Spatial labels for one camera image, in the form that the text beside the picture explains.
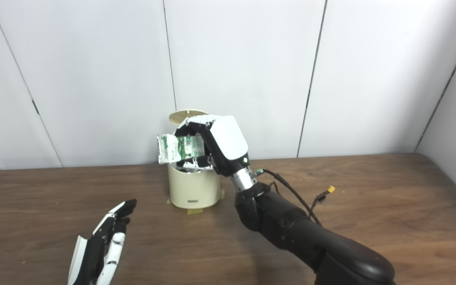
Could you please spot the cream-colored round bin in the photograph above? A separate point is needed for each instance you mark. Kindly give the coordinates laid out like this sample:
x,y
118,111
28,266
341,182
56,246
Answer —
x,y
194,188

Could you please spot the white green milk carton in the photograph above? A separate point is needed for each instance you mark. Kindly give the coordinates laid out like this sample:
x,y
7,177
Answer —
x,y
176,148

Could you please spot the cream round bin lid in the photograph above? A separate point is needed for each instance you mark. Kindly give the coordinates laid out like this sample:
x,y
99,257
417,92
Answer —
x,y
180,116

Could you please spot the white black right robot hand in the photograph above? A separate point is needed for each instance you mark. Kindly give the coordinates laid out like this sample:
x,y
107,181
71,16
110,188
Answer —
x,y
228,138

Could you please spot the black wall panel hinge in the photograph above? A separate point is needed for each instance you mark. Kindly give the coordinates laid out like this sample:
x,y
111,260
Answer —
x,y
35,107

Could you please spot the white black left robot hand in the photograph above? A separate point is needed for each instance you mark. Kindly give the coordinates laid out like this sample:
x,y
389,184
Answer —
x,y
93,253

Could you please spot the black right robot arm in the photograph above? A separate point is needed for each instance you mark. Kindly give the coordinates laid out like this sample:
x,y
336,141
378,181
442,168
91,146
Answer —
x,y
303,233

